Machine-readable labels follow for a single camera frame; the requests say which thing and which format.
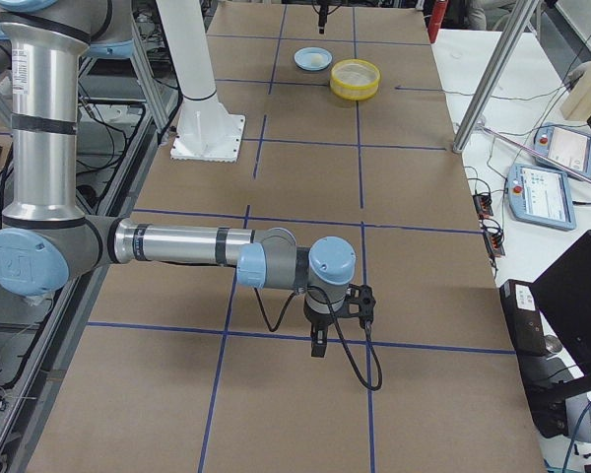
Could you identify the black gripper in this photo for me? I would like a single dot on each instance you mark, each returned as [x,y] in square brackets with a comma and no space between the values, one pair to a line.
[318,320]
[321,19]

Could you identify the white steamed bun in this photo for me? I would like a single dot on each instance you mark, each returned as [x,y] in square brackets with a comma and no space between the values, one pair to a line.
[316,60]

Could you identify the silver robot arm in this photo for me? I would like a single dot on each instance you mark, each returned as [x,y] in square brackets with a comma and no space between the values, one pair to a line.
[47,240]

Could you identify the yellow bamboo steamer basket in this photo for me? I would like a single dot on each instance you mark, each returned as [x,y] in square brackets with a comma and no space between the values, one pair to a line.
[354,79]

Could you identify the light blue plate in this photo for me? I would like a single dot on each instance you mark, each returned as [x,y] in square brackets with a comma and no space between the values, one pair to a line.
[301,58]

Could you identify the red cylinder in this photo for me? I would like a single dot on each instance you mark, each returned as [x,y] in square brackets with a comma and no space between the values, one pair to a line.
[436,18]

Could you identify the near orange black adapter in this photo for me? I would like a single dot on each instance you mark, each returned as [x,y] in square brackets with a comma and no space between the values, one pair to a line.
[493,237]

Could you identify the orange black adapter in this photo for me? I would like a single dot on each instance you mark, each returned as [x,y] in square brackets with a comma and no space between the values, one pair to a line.
[483,199]
[493,237]

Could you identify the far orange black adapter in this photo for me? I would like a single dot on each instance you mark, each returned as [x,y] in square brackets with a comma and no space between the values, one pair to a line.
[483,199]

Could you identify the metal reacher rod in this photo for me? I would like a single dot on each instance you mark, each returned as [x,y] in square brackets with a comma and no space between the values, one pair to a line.
[539,156]

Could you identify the near blue teach pendant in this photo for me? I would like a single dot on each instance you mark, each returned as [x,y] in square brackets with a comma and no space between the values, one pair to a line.
[540,196]

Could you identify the blue teach pendant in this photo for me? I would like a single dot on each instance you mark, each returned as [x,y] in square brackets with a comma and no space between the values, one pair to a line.
[564,145]
[540,196]

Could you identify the far blue teach pendant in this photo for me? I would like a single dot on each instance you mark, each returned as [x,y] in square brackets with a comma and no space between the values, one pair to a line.
[564,145]

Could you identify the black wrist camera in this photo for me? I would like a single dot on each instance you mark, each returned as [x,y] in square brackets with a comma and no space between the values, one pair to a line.
[360,304]

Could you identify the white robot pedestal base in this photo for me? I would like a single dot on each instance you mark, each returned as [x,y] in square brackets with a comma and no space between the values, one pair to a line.
[205,130]

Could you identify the aluminium frame post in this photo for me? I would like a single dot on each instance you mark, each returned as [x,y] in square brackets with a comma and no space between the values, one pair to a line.
[505,46]

